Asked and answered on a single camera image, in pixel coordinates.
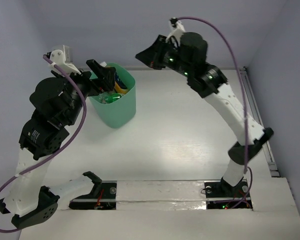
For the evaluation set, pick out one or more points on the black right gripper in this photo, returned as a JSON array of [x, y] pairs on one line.
[[151, 56]]

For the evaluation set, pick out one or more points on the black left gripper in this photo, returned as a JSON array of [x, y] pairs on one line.
[[90, 81]]

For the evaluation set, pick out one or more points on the orange bottle with blue label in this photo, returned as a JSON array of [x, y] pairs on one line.
[[119, 85]]

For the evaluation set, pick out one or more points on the green plastic soda bottle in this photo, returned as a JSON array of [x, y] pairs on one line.
[[113, 97]]

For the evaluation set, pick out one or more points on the clear water bottle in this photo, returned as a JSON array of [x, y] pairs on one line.
[[103, 98]]

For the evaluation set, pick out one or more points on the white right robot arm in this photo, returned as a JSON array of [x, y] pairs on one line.
[[214, 88]]

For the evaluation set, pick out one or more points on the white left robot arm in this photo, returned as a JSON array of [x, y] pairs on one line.
[[29, 201]]

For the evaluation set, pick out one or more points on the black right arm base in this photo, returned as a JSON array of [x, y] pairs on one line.
[[220, 195]]

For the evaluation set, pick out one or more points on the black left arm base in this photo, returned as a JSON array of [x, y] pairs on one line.
[[102, 195]]

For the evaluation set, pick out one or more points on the green plastic bin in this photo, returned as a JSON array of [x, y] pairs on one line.
[[120, 112]]

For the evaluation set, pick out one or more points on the silver foil tape strip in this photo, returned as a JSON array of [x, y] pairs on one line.
[[160, 195]]

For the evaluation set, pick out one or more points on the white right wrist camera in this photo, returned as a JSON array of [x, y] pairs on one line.
[[177, 30]]

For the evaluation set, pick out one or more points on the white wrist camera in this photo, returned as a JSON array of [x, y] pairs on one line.
[[61, 55], [177, 30]]

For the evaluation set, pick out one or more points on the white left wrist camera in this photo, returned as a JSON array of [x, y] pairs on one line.
[[61, 55]]

